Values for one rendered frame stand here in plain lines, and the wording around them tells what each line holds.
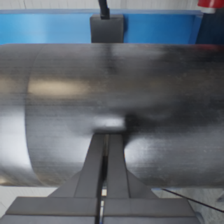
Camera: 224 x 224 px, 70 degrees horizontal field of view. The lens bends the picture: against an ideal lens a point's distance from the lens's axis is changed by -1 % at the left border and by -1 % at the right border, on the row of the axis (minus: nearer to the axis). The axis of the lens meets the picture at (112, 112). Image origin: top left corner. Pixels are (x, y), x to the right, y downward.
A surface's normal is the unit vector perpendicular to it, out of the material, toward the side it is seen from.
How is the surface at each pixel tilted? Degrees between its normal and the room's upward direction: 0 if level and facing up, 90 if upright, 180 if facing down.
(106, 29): 90
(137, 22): 90
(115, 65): 90
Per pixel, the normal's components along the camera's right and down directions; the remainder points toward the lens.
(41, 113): 0.00, -0.04
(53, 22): 0.00, 0.60
